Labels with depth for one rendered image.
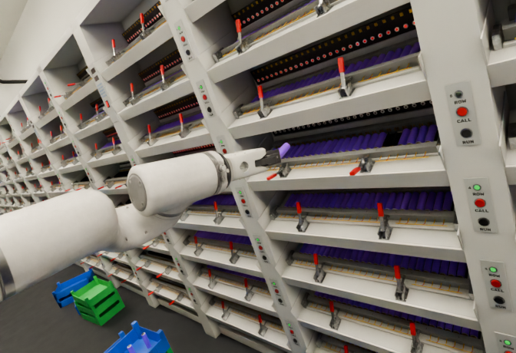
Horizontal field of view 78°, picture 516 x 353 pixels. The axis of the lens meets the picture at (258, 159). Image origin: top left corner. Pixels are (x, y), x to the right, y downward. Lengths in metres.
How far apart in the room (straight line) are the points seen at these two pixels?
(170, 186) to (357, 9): 0.51
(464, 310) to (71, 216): 0.87
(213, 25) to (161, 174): 0.71
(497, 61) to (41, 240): 0.72
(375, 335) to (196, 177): 0.85
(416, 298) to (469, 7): 0.70
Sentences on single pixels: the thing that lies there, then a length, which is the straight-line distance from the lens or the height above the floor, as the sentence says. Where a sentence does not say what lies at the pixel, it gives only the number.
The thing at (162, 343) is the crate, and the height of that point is 0.44.
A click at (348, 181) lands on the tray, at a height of 0.91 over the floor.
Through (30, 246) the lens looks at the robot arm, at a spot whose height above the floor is 1.13.
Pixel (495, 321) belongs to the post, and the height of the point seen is 0.56.
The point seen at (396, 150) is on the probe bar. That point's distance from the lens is 0.82.
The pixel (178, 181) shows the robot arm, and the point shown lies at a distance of 0.52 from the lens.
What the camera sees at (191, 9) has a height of 1.49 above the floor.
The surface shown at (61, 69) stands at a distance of 2.38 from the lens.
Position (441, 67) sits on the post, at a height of 1.14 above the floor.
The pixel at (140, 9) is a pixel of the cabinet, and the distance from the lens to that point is 1.65.
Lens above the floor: 1.22
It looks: 12 degrees down
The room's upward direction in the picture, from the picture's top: 19 degrees counter-clockwise
